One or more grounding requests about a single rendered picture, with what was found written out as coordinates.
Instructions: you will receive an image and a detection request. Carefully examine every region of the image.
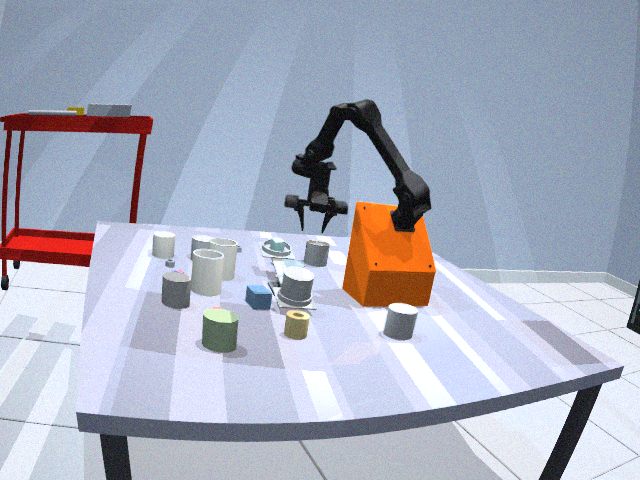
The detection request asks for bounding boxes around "blue block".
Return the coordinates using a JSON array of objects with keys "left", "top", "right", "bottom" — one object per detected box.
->
[{"left": 245, "top": 285, "right": 272, "bottom": 310}]

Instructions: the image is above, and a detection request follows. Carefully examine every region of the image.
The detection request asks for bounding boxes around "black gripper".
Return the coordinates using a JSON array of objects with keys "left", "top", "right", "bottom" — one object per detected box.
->
[{"left": 284, "top": 181, "right": 348, "bottom": 233}]

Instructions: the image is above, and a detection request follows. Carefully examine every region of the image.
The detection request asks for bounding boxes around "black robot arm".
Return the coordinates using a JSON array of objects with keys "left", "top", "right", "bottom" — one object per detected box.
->
[{"left": 292, "top": 99, "right": 431, "bottom": 232}]

